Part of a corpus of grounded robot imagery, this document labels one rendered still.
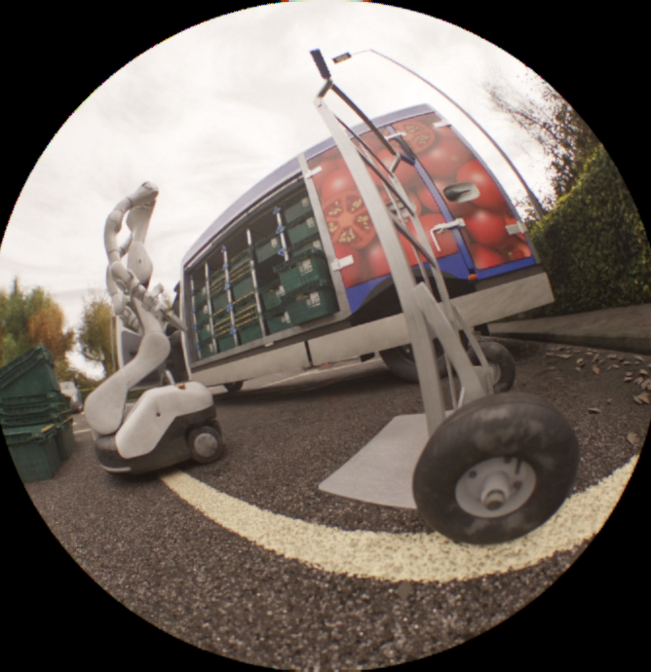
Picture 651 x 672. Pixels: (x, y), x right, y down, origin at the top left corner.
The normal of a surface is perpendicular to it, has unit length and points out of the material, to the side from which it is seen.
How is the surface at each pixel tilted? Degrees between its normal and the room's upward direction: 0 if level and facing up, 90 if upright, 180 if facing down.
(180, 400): 90
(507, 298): 90
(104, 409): 90
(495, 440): 93
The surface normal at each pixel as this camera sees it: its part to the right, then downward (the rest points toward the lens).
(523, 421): -0.54, -0.45
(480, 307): -0.46, 0.02
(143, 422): 0.76, -0.23
